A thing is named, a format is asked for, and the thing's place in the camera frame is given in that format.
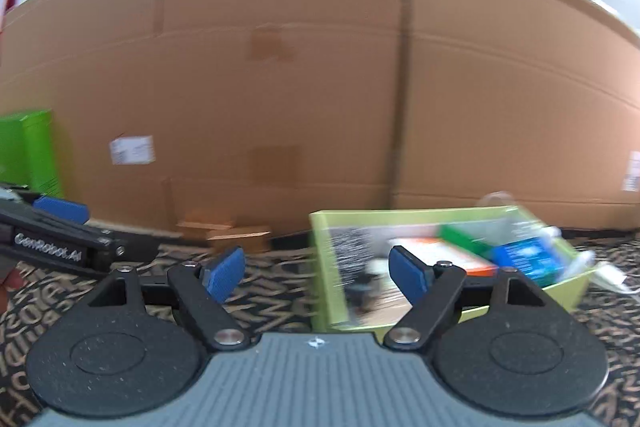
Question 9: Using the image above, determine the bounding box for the small cardboard box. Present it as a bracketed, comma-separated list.
[175, 208, 272, 254]

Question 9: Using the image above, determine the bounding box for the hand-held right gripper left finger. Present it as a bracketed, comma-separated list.
[87, 246, 252, 351]

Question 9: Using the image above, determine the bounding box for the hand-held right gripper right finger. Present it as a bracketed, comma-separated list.
[382, 245, 551, 349]

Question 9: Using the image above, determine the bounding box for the orange and white box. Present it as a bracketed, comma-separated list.
[389, 236, 499, 279]

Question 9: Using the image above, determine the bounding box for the clear packet of toothpicks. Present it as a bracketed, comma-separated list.
[477, 191, 522, 210]

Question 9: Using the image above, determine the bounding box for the green packet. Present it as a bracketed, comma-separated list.
[439, 223, 497, 259]

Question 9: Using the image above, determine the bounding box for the white plastic wrapper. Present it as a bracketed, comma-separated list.
[545, 226, 597, 282]

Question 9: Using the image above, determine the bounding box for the large cardboard box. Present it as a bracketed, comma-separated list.
[0, 0, 640, 240]

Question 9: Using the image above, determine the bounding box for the black ribbed object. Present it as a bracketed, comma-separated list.
[332, 227, 387, 311]

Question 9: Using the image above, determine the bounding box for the white plastic packet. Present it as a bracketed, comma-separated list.
[594, 256, 640, 297]

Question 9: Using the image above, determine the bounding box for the lime green box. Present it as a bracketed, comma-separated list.
[309, 205, 599, 334]

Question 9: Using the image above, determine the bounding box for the blue and orange box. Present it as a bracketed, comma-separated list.
[491, 236, 567, 289]

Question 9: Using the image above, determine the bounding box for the bright green box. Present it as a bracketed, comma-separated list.
[0, 108, 67, 204]

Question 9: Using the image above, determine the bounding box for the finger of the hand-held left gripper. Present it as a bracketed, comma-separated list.
[32, 195, 91, 226]

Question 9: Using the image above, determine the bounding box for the person's left hand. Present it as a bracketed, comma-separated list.
[0, 262, 24, 308]

